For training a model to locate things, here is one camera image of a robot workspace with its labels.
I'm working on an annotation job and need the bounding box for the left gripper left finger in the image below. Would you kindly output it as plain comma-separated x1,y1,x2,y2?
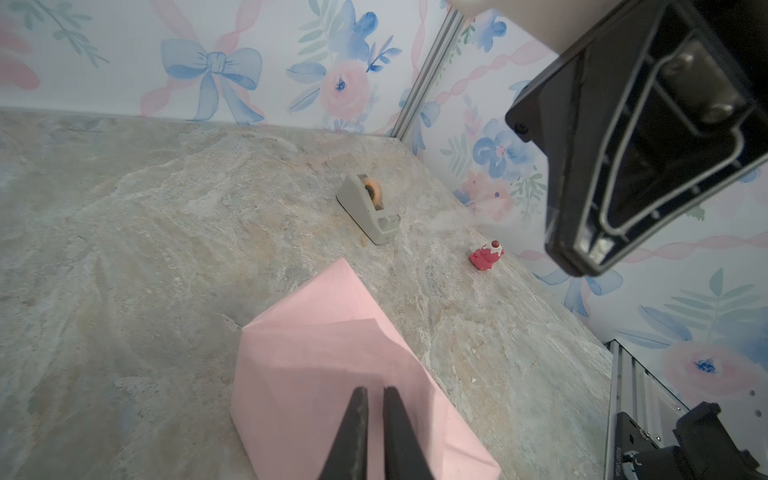
318,386,369,480

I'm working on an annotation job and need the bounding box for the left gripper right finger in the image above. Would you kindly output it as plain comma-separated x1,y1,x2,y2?
383,387,434,480

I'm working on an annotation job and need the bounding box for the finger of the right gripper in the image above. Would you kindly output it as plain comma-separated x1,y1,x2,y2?
505,1,767,277

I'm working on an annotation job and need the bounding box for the purple wrapping paper sheet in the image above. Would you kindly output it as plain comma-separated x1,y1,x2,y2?
231,259,501,479

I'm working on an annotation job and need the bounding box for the pink red toy figure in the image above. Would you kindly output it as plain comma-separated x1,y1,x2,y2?
469,240,505,271

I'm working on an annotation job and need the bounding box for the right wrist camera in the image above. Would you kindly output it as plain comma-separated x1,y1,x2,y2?
448,0,621,54

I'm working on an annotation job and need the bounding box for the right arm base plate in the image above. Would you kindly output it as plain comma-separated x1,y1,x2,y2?
603,411,681,479

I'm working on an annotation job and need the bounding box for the aluminium rail frame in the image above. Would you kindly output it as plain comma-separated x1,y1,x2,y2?
606,340,689,444

